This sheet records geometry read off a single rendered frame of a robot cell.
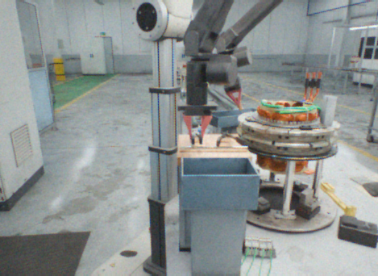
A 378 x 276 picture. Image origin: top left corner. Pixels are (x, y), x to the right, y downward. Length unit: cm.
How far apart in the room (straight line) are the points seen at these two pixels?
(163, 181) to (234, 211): 64
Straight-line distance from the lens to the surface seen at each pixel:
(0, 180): 280
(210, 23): 69
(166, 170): 121
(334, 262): 90
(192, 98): 71
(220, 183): 60
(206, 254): 72
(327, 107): 95
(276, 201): 111
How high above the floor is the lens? 132
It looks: 18 degrees down
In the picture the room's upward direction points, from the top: straight up
